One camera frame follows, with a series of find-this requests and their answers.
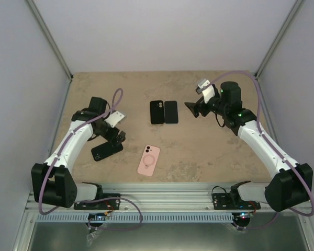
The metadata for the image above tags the black phone with blue edge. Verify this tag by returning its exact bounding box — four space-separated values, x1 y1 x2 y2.
164 101 178 124

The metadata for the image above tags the black phone case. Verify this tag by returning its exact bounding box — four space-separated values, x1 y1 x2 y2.
150 100 165 124

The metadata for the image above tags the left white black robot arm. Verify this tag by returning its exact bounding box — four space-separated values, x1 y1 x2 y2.
31 97 126 209

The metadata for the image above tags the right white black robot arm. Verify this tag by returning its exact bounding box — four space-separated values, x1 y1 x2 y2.
185 79 313 212

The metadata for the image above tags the black phone on table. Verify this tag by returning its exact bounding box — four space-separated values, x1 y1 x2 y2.
91 142 124 162

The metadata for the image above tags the pink phone case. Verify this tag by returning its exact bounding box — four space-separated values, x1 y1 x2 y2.
137 145 160 177

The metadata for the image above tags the left circuit board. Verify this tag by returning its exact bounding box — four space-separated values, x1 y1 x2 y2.
88 211 111 221

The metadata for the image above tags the circuit board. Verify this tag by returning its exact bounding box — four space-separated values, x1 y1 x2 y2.
88 211 111 221
234 212 254 220

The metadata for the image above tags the clear plastic bag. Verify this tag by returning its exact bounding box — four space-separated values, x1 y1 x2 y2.
86 229 101 247

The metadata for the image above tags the right circuit board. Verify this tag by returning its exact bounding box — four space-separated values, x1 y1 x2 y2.
234 212 254 220

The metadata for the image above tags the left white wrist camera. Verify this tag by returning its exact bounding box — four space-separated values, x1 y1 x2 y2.
105 111 126 128

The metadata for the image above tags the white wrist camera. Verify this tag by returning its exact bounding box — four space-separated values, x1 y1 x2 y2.
196 79 218 104
105 111 126 128

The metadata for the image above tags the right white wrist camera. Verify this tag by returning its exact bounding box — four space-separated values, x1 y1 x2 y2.
196 79 218 104

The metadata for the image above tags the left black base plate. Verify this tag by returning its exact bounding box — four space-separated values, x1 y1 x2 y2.
73 199 120 211

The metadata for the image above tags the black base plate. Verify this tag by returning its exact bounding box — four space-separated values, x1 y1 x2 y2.
211 193 254 210
73 199 120 211

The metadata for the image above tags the aluminium rail frame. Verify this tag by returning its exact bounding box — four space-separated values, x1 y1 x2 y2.
26 182 232 212

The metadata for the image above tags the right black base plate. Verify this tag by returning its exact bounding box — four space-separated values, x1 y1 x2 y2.
211 193 254 210

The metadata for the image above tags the grey slotted cable duct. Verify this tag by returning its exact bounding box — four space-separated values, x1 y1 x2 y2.
36 212 254 223

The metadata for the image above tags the left corner aluminium post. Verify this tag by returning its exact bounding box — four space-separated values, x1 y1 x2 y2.
26 0 74 81

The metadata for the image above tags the corner aluminium post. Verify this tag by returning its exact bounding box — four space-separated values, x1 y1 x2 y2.
254 0 305 79
26 0 74 81

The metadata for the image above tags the right corner aluminium post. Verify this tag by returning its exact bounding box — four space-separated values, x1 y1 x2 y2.
254 0 305 79

